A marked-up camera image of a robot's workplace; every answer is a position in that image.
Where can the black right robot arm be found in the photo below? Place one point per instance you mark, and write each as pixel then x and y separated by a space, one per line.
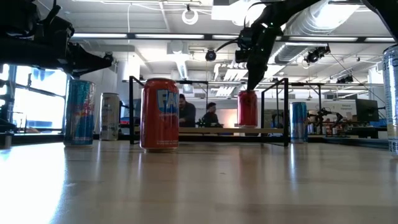
pixel 289 12

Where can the black computer monitor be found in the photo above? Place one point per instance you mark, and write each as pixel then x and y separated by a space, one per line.
pixel 367 110

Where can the blue silver energy drink can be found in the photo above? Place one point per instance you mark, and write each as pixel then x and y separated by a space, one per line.
pixel 79 118
pixel 298 124

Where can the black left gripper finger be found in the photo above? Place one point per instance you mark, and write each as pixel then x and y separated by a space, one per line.
pixel 90 57
pixel 88 67

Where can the overhead rail with light strips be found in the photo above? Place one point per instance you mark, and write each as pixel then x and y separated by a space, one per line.
pixel 130 36

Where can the white slim beverage can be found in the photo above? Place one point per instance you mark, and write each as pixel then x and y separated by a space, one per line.
pixel 391 102
pixel 109 118

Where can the black aluminium table frame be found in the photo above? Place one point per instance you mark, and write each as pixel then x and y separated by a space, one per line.
pixel 37 138

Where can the small black background robot arm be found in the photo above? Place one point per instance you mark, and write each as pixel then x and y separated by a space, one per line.
pixel 325 112

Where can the black overhead camera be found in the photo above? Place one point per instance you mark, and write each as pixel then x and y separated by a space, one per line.
pixel 211 55

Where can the person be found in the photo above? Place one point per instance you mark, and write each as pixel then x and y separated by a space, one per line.
pixel 187 113
pixel 211 118

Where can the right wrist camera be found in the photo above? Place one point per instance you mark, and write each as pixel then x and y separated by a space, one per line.
pixel 247 39

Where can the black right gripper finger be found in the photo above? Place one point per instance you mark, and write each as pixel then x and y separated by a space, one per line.
pixel 252 77
pixel 261 73

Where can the round black ceiling device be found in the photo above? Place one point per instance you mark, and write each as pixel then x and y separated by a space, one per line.
pixel 108 56

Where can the orange Fanta soda can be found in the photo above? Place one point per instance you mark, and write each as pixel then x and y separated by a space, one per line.
pixel 158 124

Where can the red soda can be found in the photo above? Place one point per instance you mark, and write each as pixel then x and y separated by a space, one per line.
pixel 247 109

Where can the blue storage bin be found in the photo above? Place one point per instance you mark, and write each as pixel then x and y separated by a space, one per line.
pixel 377 123

